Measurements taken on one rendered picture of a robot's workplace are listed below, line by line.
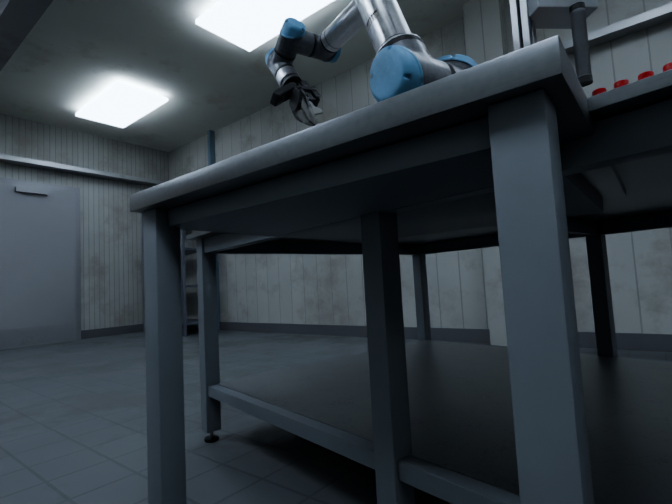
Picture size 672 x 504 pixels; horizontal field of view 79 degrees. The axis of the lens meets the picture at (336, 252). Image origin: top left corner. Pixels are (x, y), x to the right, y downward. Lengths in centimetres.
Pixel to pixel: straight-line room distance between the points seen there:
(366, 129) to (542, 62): 21
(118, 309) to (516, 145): 683
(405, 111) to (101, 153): 693
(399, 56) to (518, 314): 58
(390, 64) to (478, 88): 42
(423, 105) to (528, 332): 28
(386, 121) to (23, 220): 637
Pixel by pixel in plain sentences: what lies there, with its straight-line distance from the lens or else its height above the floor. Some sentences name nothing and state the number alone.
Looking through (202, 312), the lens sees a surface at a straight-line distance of 174.
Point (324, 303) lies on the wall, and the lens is 485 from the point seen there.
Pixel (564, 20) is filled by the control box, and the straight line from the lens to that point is 144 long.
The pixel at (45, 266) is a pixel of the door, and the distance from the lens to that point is 674.
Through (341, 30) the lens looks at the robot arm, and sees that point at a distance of 145.
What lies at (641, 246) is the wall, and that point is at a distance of 369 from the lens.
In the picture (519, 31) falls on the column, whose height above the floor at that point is 126.
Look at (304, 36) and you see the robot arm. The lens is 152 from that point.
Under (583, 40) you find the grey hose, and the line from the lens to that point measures 134.
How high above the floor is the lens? 60
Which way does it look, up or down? 4 degrees up
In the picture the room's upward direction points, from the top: 3 degrees counter-clockwise
